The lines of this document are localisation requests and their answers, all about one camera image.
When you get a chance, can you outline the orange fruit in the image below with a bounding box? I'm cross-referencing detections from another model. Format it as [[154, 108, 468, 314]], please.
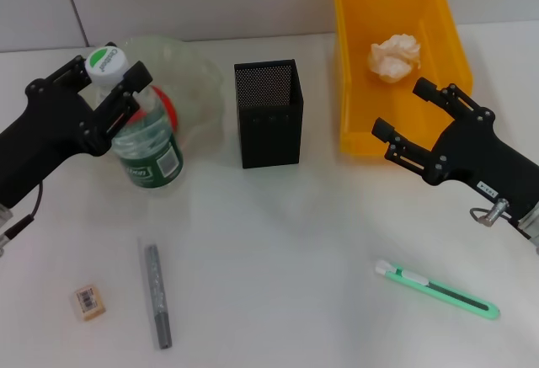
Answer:
[[134, 85, 179, 133]]

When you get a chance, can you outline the green utility knife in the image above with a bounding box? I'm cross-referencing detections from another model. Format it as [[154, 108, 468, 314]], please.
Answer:
[[374, 258, 501, 322]]

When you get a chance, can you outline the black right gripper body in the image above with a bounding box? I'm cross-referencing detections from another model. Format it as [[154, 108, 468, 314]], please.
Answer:
[[422, 109, 539, 227]]

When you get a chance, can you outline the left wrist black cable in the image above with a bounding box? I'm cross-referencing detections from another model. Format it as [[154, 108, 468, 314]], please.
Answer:
[[0, 180, 45, 243]]

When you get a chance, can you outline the pale green glass fruit plate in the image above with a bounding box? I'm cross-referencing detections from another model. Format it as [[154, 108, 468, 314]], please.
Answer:
[[49, 35, 227, 163]]

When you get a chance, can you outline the clear bottle with green label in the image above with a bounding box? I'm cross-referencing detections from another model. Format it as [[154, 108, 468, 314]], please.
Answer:
[[83, 45, 185, 190]]

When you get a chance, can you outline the white paper ball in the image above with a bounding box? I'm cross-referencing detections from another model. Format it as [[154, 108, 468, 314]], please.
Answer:
[[368, 33, 424, 84]]

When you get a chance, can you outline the black mesh pen holder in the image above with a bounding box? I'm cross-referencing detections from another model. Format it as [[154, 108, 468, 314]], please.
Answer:
[[233, 58, 305, 170]]

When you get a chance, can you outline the right wrist cable with plug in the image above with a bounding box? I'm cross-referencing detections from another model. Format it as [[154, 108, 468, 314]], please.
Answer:
[[469, 199, 513, 228]]

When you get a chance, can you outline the beige eraser with barcode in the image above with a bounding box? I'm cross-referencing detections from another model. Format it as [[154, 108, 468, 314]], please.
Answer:
[[70, 284, 107, 323]]

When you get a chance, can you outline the yellow plastic bin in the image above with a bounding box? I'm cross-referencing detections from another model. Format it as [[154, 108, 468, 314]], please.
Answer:
[[331, 0, 473, 157]]

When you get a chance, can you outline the gray marker pen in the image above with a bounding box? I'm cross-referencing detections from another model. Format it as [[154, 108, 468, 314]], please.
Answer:
[[138, 237, 173, 350]]

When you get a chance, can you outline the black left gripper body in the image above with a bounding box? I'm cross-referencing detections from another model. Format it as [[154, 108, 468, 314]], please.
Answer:
[[0, 77, 114, 210]]

